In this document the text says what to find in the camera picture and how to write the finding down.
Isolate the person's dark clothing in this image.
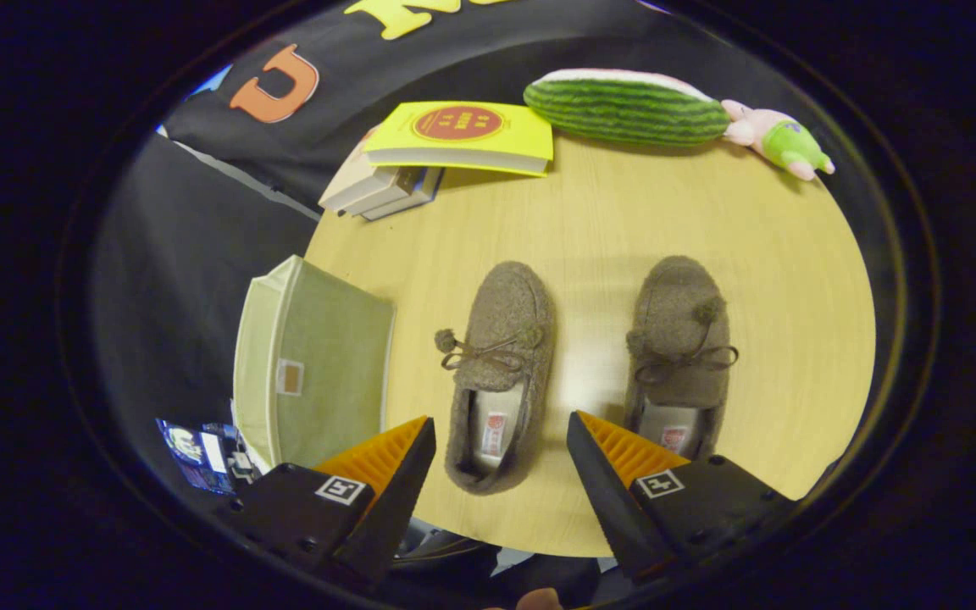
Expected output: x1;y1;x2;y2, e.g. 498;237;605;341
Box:
395;521;624;607

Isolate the blue printed packet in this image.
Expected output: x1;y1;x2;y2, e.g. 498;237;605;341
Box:
156;418;256;495

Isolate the yellow book with red circle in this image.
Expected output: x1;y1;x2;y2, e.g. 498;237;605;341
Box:
363;101;555;177

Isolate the brown fuzzy shoe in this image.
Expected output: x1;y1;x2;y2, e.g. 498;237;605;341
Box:
435;260;557;496
624;255;740;463

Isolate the watermelon slice plush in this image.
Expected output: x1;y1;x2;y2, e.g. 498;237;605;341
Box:
524;69;732;147

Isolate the blue book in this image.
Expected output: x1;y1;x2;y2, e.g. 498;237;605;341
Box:
361;167;445;223

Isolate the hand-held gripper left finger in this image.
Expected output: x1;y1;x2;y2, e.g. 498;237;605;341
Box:
215;415;438;585

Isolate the beige book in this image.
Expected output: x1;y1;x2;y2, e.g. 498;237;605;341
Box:
319;127;425;213

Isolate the pale green fabric storage box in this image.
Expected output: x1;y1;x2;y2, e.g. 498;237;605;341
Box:
232;254;397;471

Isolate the white book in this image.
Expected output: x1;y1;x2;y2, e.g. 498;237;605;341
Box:
344;167;435;218

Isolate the pink and green plush toy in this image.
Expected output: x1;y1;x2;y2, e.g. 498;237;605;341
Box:
721;99;836;181

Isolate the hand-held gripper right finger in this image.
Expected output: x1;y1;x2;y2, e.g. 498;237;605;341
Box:
567;411;796;581

